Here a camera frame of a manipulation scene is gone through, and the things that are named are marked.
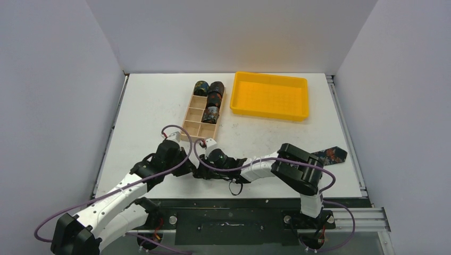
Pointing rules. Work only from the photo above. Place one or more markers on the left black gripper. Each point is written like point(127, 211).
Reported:
point(188, 167)

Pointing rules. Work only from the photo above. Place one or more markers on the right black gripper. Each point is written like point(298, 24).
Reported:
point(205, 170)

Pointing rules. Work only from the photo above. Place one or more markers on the wooden compartment box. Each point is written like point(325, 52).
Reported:
point(192, 120)

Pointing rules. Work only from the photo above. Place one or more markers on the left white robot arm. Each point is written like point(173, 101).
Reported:
point(72, 237)

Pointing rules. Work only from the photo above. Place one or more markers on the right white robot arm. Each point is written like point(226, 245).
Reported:
point(298, 169)

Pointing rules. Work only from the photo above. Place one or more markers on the rolled tie blue yellow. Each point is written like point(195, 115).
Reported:
point(201, 88)

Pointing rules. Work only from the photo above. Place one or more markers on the yellow plastic tray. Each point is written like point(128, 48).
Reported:
point(270, 96)

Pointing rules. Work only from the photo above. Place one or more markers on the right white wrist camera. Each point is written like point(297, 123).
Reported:
point(211, 145)

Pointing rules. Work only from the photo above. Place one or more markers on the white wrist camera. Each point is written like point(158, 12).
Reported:
point(173, 136)
point(211, 145)

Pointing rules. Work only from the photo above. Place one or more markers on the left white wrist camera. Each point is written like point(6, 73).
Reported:
point(173, 136)

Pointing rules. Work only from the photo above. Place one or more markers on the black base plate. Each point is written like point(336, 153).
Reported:
point(233, 235)

